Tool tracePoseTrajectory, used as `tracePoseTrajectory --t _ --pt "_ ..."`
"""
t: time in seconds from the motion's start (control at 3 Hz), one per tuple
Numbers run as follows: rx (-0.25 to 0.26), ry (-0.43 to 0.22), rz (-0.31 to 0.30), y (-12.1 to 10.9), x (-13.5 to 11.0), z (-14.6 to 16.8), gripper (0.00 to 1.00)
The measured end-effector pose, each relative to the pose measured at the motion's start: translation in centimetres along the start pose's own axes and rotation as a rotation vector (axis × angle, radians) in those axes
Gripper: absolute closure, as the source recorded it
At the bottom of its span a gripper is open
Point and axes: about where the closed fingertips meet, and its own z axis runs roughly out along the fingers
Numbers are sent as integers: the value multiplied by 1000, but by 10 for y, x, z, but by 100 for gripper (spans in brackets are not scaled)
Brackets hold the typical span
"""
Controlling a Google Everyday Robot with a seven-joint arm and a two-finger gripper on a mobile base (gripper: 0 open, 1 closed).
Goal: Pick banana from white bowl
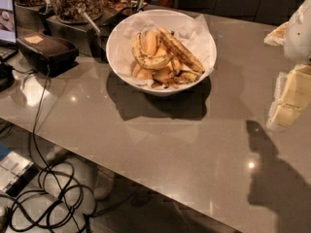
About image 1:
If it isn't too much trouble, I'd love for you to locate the metal scoop handle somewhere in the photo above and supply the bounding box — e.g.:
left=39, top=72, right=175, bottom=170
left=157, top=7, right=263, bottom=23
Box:
left=78, top=8, right=101, bottom=36

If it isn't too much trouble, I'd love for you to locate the laptop with lit screen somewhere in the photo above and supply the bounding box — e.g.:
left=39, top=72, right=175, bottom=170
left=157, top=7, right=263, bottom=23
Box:
left=0, top=0, right=18, bottom=62

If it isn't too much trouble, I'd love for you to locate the black cable on floor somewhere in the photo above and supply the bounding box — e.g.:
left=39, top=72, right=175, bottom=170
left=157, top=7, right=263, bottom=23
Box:
left=0, top=65, right=98, bottom=233

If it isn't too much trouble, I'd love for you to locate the white paper liner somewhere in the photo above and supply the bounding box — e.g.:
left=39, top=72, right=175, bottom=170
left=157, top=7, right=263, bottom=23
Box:
left=106, top=10, right=217, bottom=96

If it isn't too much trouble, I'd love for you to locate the white ceramic bowl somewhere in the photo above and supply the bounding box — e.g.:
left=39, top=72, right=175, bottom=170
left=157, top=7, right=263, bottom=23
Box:
left=106, top=10, right=217, bottom=96

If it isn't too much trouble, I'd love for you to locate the black display stand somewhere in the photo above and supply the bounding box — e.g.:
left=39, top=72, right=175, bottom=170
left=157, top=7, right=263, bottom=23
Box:
left=16, top=5, right=113, bottom=62

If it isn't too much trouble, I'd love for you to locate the long spotted banana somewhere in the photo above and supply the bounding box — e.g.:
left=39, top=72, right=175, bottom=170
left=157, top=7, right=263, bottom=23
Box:
left=157, top=28, right=205, bottom=74

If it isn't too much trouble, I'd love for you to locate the black tray of snacks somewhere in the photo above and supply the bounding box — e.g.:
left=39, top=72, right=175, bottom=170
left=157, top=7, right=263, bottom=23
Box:
left=103, top=0, right=147, bottom=16

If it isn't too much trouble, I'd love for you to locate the dark banana pieces pile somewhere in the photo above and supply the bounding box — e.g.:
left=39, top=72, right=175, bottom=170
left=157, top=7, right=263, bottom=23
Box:
left=132, top=44, right=199, bottom=88

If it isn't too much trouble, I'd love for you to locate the silver device on floor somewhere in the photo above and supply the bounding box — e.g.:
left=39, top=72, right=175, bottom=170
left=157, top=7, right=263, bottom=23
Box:
left=0, top=147, right=33, bottom=196

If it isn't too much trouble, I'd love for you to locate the orange bread roll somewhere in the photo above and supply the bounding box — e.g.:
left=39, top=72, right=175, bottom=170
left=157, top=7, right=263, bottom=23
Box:
left=144, top=31, right=157, bottom=55

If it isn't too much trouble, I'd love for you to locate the black pouch with label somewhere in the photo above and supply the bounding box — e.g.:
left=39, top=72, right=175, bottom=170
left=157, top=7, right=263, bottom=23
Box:
left=17, top=30, right=79, bottom=78

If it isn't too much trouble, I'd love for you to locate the curved spotted banana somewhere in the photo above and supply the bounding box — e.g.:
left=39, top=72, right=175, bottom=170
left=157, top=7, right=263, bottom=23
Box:
left=131, top=33, right=173, bottom=70

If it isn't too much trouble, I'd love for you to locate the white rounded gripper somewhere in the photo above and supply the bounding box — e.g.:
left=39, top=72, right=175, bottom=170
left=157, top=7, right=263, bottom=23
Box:
left=263, top=0, right=311, bottom=132

